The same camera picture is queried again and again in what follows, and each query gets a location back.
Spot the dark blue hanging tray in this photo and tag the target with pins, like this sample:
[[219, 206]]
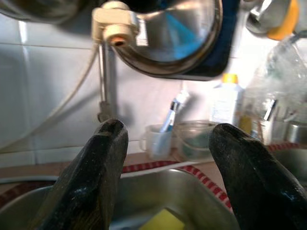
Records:
[[227, 36]]

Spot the yellow green scouring sponge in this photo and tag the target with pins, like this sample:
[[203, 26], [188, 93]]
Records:
[[163, 221]]

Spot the beige tap diverter valve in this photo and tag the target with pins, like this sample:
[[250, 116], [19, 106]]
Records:
[[110, 24]]

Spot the clear plastic pail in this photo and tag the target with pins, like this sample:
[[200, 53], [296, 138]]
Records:
[[192, 143]]

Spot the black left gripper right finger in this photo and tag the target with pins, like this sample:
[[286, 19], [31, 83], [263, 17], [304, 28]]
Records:
[[259, 187]]

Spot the hanging steel pot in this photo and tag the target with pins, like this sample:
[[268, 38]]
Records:
[[36, 9]]

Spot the hanging steel wok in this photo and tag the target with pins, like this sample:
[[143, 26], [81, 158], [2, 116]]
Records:
[[168, 36]]

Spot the small steel cup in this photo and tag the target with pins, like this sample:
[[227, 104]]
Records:
[[297, 133]]

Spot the chrome wall tap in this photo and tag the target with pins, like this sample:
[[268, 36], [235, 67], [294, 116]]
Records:
[[108, 72]]

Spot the blue toothbrush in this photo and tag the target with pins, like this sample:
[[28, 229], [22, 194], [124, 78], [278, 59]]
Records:
[[168, 122]]

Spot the clear plastic bag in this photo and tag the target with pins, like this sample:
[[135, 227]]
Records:
[[275, 83]]

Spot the hanging steel ladle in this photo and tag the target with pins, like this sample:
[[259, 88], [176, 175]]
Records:
[[263, 14]]

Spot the clear toothbrush cup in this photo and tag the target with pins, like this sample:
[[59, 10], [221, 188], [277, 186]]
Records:
[[156, 146]]

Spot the stainless steel sink basin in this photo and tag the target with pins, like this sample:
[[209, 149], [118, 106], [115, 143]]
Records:
[[287, 155], [148, 191]]

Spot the white detergent bottle yellow cap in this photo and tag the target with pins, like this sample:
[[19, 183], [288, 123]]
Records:
[[225, 103]]

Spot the orange yellow plastic utensil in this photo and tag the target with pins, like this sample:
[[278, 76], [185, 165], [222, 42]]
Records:
[[287, 24]]

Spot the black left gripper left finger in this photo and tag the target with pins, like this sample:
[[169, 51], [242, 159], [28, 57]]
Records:
[[91, 182]]

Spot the plain yellow sponge block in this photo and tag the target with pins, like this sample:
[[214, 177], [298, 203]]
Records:
[[245, 124]]

